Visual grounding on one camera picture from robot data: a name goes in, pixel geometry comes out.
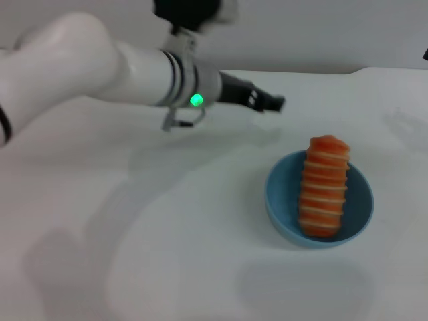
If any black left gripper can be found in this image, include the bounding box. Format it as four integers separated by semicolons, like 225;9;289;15
217;70;286;113

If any orange striped bread loaf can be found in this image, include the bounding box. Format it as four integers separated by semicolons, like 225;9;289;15
298;134;351;239

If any blue bowl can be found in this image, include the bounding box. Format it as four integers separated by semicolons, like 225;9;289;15
264;149;375;249

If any left wrist cable with connector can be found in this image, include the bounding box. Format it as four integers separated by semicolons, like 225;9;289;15
161;106;207;132

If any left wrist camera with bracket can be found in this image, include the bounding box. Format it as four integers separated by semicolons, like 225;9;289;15
152;0;240;62

